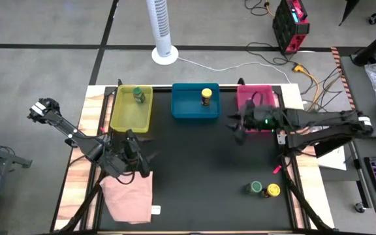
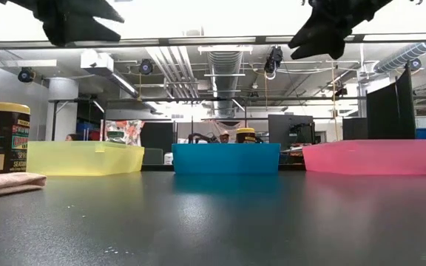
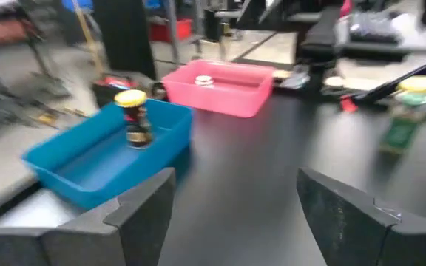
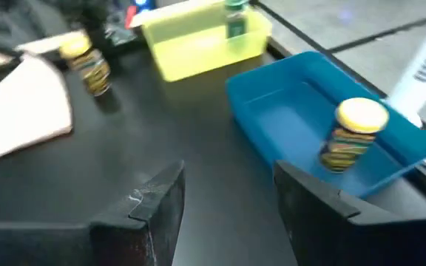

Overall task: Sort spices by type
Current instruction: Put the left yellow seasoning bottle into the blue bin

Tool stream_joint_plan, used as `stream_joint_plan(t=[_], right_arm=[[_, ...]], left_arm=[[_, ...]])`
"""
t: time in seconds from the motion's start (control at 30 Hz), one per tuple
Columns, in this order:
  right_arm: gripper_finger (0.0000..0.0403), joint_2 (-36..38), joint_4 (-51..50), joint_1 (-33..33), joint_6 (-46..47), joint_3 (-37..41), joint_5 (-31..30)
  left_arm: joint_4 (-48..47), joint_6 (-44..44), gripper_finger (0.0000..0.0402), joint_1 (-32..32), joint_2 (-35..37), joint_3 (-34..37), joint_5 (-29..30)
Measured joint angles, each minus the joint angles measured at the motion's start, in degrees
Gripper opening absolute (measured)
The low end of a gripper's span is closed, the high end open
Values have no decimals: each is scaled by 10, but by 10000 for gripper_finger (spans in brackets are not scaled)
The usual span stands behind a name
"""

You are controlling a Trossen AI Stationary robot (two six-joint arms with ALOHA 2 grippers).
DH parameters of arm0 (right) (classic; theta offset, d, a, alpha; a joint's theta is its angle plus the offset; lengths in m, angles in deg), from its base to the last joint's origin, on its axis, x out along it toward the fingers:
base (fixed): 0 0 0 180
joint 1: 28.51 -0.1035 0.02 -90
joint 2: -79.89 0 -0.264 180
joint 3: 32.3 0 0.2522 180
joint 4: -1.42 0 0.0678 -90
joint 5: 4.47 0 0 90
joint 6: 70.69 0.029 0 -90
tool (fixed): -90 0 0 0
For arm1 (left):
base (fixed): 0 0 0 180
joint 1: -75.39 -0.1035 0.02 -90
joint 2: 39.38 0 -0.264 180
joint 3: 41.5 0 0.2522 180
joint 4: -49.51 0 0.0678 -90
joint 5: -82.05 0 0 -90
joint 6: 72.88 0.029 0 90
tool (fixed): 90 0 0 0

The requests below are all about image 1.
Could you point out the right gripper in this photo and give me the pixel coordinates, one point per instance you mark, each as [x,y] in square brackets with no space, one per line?
[261,119]

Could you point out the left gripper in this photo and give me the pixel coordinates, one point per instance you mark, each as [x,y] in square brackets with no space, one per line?
[132,150]

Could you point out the yellow lid spice jar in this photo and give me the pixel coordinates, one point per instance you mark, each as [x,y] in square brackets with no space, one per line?
[273,190]
[206,94]

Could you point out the green lid spice jar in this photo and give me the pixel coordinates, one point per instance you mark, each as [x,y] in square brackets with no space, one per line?
[255,187]
[138,94]

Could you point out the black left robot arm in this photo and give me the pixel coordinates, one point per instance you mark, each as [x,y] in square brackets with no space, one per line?
[77,137]

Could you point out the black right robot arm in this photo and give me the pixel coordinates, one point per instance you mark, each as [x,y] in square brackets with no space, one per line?
[322,122]

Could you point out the yellow plastic bin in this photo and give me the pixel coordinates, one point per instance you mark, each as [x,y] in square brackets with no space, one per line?
[129,114]

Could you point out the pink plastic bin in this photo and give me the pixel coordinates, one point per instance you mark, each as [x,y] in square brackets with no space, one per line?
[266,94]

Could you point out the black clamp knob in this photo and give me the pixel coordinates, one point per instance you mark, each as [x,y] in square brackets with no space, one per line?
[119,82]
[241,81]

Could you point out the red tag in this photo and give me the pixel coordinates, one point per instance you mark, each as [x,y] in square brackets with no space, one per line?
[102,131]
[276,169]

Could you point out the black table mat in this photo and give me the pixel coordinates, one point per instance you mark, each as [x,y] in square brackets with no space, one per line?
[201,163]

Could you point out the pink cloth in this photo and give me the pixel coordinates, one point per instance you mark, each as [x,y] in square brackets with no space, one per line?
[129,199]

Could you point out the blue plastic bin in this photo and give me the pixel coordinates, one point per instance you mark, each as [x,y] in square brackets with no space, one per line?
[188,107]

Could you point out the small white tag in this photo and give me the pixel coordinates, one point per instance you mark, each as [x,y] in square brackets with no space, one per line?
[155,209]

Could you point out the black diagonal strut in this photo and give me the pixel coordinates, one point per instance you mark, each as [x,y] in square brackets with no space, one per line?
[305,205]
[80,209]

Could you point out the red and black crate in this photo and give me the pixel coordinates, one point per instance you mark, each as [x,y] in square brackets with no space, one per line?
[287,26]

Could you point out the orange black hazard tape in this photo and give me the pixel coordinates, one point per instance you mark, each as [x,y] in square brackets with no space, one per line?
[341,75]

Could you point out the white tower fan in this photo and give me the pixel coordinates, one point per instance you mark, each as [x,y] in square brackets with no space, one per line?
[160,29]

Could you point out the caster wheel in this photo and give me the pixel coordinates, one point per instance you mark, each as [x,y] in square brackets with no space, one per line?
[359,207]
[375,18]

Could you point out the metal bracket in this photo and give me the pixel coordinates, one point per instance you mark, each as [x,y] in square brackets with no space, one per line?
[281,138]

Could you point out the black frame rail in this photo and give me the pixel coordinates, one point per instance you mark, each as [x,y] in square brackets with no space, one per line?
[91,196]
[294,202]

